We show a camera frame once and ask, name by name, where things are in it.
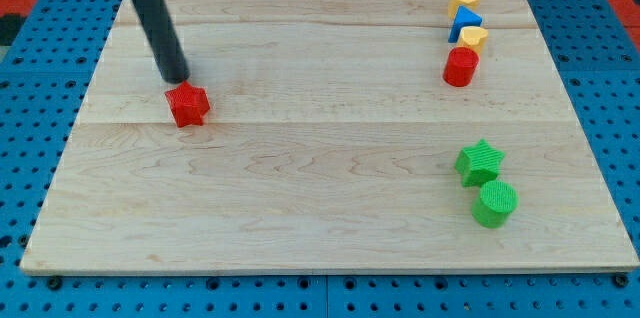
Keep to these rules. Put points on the yellow heart block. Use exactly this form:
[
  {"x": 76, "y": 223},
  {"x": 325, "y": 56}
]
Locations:
[{"x": 473, "y": 37}]

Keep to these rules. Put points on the red cylinder block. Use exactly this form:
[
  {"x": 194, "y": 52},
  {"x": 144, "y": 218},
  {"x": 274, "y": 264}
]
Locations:
[{"x": 460, "y": 66}]

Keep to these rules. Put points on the green cylinder block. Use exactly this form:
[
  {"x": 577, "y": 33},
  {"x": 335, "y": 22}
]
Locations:
[{"x": 495, "y": 202}]

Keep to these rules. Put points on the blue triangle block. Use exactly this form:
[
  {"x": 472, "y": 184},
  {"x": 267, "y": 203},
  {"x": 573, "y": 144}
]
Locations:
[{"x": 463, "y": 17}]

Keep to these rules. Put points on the light wooden board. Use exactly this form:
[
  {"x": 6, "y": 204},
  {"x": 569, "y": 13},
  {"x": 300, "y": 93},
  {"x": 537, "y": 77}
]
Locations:
[{"x": 329, "y": 149}]

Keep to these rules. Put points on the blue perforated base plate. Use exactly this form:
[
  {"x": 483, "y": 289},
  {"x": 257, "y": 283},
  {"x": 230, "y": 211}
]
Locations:
[{"x": 45, "y": 76}]

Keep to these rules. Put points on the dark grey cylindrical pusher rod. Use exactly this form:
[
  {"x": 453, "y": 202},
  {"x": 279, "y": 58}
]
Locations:
[{"x": 159, "y": 30}]

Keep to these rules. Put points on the red star block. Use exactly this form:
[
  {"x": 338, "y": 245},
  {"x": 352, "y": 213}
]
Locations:
[{"x": 188, "y": 104}]

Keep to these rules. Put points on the green star block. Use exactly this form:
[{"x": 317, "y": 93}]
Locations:
[{"x": 478, "y": 164}]

